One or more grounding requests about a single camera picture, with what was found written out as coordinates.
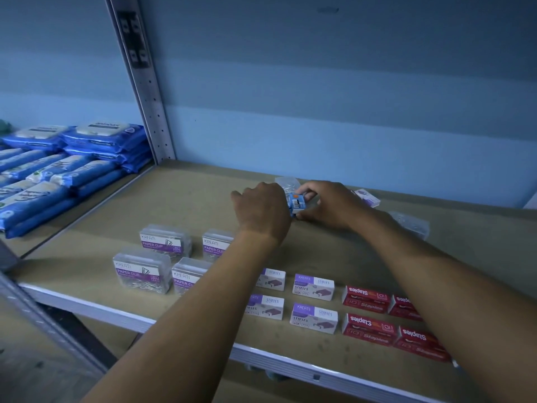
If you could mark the clear paper clip box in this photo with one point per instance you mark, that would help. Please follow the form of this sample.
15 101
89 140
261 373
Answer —
188 274
141 270
216 244
165 241

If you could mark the person's left forearm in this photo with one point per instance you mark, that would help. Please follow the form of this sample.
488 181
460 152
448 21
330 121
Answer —
197 323

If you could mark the small blue box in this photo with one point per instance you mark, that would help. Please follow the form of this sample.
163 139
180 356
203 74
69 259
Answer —
295 202

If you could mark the red staples box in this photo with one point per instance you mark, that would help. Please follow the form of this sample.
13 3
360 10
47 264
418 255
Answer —
366 298
369 329
403 308
419 343

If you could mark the person's left hand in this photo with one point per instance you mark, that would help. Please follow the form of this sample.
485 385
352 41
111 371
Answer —
262 211

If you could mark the stack of blue wipe packets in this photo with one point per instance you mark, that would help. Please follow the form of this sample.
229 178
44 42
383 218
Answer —
58 172

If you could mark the person's right forearm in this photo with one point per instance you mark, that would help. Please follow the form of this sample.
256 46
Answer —
453 297

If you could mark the person's left fingers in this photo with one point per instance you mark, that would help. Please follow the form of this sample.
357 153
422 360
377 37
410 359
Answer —
268 187

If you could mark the person's right thumb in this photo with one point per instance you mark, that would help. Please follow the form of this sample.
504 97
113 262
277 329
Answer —
307 216

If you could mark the grey metal shelf rail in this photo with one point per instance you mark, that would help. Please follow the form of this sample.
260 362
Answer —
105 308

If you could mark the person's right hand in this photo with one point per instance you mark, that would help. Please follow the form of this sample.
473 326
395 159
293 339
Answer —
335 207

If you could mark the white purple staples box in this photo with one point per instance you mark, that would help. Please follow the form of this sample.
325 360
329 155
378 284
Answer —
314 318
368 198
265 307
313 287
272 279

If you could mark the grey perforated shelf post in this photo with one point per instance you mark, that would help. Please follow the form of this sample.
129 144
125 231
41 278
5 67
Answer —
142 79
46 321

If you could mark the clear plastic box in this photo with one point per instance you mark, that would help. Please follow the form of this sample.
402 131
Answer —
286 182
413 224

